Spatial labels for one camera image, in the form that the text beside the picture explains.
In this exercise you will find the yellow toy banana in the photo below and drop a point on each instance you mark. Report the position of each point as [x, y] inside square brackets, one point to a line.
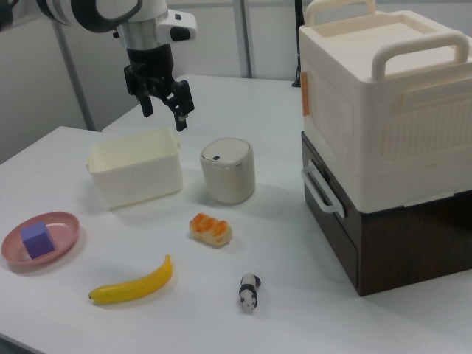
[136, 285]

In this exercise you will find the cream plastic basket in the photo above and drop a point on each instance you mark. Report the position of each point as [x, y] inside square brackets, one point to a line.
[136, 177]

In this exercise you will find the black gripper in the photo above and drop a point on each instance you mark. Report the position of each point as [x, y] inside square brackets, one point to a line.
[149, 66]

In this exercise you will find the pink plate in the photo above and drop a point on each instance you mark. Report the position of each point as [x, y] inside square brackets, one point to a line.
[62, 228]

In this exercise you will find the toy bread loaf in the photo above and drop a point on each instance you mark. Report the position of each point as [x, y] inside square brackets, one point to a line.
[210, 230]

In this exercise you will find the black camera stand pole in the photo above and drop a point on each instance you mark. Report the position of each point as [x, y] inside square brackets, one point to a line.
[298, 37]

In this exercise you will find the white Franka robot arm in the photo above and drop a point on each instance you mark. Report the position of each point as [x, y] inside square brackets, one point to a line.
[92, 11]

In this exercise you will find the dark wood drawer cabinet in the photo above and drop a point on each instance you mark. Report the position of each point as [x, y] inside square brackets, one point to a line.
[405, 250]

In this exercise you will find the small panda figurine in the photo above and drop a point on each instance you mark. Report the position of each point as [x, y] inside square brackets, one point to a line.
[248, 295]

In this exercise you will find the orange box latch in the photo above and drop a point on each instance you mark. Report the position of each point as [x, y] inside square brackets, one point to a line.
[306, 94]

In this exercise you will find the small cream lidded trash can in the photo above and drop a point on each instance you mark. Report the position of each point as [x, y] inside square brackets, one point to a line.
[228, 180]

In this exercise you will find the purple cube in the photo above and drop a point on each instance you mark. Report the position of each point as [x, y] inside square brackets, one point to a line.
[37, 241]

